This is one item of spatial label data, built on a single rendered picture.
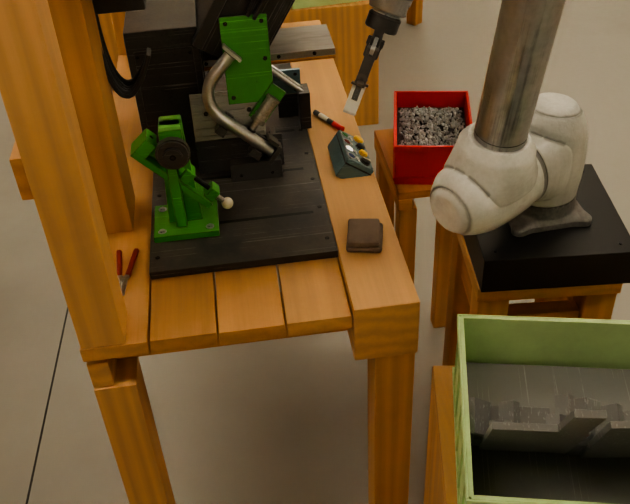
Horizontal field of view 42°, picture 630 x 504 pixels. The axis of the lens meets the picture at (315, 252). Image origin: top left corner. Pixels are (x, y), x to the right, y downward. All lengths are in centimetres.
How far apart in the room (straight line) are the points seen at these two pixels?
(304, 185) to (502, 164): 64
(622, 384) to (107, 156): 117
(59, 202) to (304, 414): 140
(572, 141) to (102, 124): 99
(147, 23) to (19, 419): 139
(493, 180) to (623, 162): 242
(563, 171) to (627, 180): 210
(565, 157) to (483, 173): 23
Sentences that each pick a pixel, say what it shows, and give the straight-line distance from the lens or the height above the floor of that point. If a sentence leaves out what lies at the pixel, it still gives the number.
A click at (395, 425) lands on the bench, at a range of 196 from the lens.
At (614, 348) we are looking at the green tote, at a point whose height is 90.
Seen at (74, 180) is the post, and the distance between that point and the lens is 145.
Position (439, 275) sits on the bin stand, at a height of 25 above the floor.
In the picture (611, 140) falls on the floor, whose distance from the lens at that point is 411.
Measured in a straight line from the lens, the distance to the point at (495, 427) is 131.
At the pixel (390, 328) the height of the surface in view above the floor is 84.
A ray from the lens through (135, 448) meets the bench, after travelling 193.
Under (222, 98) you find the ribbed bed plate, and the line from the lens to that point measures 207.
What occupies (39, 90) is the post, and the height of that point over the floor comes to 145.
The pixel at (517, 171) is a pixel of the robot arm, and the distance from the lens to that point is 157.
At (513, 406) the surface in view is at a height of 96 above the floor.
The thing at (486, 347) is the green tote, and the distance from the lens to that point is 162.
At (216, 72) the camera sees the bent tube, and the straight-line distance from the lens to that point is 200.
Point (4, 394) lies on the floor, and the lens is 296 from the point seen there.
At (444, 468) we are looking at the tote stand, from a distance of 155.
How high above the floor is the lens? 202
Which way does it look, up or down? 38 degrees down
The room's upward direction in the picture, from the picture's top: 3 degrees counter-clockwise
